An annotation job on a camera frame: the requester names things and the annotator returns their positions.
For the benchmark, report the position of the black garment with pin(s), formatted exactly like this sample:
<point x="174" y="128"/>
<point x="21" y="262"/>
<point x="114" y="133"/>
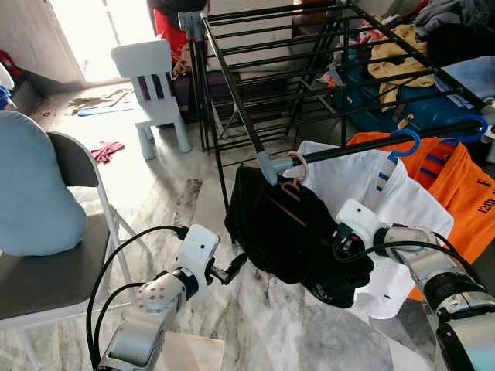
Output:
<point x="286" y="232"/>

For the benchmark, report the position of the pink plastic hanger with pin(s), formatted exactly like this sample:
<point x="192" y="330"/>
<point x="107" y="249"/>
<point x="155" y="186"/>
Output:
<point x="304" y="168"/>

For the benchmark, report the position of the blue plastic hanger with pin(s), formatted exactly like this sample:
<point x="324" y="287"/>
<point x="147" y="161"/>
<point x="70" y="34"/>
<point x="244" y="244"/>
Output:
<point x="483" y="127"/>
<point x="418" y="143"/>

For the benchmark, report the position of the white shirt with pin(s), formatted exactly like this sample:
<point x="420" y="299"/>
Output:
<point x="348" y="182"/>

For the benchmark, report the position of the black metal drying rack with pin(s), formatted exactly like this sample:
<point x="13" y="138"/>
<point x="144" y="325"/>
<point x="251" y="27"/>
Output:
<point x="340" y="151"/>

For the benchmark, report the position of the orange shirt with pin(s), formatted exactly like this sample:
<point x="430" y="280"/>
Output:
<point x="464" y="201"/>

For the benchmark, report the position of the blue storage bag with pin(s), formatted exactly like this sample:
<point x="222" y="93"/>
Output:
<point x="410" y="108"/>

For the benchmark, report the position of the grey folding chair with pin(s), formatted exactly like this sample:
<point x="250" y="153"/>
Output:
<point x="54" y="278"/>

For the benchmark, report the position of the red floor cloth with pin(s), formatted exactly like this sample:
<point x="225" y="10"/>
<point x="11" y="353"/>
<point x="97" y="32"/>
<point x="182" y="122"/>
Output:
<point x="107" y="151"/>

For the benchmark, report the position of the mustard yellow garment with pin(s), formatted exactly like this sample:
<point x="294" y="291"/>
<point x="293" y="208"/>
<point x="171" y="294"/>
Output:
<point x="398" y="66"/>

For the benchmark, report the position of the light blue floor mat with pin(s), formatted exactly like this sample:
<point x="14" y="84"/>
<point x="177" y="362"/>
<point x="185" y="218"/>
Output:
<point x="104" y="110"/>

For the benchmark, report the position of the light blue cushion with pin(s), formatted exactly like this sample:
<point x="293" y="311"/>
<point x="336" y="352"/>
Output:
<point x="35" y="185"/>

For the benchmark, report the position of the light blue folded cloth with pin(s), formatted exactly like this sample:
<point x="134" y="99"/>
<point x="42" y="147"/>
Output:
<point x="472" y="77"/>

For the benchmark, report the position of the beige floor cloth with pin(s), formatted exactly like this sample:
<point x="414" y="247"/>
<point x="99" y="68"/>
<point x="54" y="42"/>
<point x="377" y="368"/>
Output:
<point x="97" y="98"/>

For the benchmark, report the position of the white plastic child chair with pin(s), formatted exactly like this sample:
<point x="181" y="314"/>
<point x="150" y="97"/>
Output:
<point x="143" y="58"/>

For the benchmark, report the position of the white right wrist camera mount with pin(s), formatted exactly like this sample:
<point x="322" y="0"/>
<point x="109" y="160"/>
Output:
<point x="357" y="219"/>

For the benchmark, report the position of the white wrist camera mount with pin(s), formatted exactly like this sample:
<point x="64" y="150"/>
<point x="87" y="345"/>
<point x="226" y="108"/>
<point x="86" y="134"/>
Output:
<point x="357" y="219"/>
<point x="197" y="247"/>

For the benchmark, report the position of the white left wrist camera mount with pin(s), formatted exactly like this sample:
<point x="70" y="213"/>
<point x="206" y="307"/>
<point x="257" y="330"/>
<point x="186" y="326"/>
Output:
<point x="197" y="247"/>

